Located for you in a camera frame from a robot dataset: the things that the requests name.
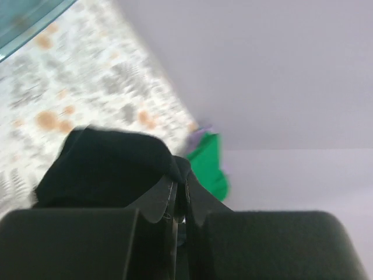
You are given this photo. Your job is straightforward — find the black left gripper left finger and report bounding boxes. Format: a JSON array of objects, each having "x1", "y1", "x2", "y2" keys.
[{"x1": 1, "y1": 177, "x2": 177, "y2": 279}]

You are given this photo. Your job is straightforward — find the black t-shirt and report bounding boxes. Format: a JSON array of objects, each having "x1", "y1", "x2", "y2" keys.
[{"x1": 34, "y1": 127, "x2": 191, "y2": 208}]

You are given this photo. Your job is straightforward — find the floral patterned table mat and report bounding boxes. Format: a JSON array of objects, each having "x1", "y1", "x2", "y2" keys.
[{"x1": 1, "y1": 1, "x2": 196, "y2": 215}]

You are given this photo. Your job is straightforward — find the teal transparent plastic tray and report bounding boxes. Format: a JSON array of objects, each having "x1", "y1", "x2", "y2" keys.
[{"x1": 1, "y1": 0, "x2": 75, "y2": 61}]

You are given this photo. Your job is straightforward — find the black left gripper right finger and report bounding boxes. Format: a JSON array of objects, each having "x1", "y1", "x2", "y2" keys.
[{"x1": 184, "y1": 173, "x2": 368, "y2": 279}]

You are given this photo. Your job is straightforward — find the lavender folded t-shirt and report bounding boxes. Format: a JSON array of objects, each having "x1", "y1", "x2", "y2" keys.
[{"x1": 186, "y1": 125, "x2": 213, "y2": 153}]

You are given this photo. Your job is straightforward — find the green folded t-shirt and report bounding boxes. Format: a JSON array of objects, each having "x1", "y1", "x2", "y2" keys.
[{"x1": 186, "y1": 132, "x2": 230, "y2": 201}]

